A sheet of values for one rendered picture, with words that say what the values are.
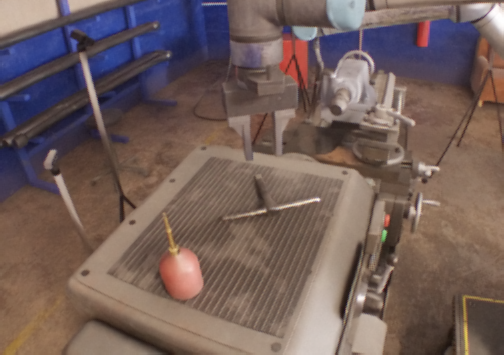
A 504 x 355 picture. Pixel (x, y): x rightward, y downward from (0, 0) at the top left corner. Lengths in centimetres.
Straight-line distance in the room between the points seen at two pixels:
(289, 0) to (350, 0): 9
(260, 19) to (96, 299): 55
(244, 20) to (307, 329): 49
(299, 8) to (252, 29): 8
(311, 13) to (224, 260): 44
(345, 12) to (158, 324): 55
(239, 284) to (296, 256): 12
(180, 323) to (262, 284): 15
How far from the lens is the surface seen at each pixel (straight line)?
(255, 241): 69
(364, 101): 213
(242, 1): 59
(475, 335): 194
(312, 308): 60
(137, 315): 63
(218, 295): 61
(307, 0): 55
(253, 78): 58
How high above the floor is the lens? 182
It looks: 33 degrees down
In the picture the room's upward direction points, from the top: 4 degrees counter-clockwise
